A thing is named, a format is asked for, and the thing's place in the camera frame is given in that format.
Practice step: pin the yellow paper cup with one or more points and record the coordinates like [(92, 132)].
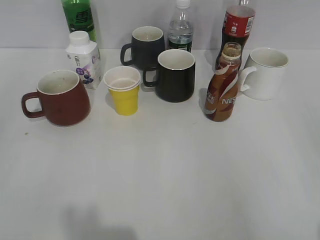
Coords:
[(123, 83)]

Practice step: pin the black ceramic mug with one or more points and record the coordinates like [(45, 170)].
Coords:
[(174, 76)]

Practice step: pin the white yogurt drink bottle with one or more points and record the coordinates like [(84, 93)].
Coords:
[(84, 58)]

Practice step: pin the dark grey ceramic mug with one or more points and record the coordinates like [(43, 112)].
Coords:
[(147, 42)]

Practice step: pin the green plastic soda bottle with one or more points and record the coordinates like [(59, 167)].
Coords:
[(79, 17)]

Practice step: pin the cola bottle red label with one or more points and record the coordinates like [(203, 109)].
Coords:
[(236, 27)]

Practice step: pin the white ceramic mug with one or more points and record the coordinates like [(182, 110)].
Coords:
[(263, 72)]

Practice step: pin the brown Nescafe coffee bottle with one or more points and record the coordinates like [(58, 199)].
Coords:
[(223, 87)]

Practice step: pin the clear water bottle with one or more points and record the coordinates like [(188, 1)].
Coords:
[(181, 29)]

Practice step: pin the dark red ceramic mug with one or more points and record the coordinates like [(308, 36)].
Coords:
[(63, 98)]

